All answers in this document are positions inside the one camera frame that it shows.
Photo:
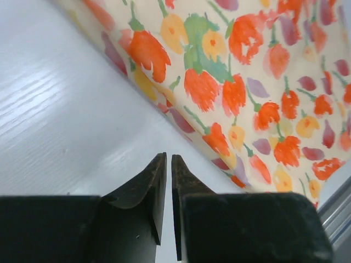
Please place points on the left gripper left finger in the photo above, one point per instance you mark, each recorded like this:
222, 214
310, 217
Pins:
148, 187

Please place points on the orange floral skirt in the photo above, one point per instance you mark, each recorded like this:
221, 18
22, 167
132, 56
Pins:
262, 88

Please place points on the aluminium front rail frame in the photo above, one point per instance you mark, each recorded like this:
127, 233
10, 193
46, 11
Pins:
335, 216

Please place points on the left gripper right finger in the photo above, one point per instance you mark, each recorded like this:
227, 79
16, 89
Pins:
183, 182

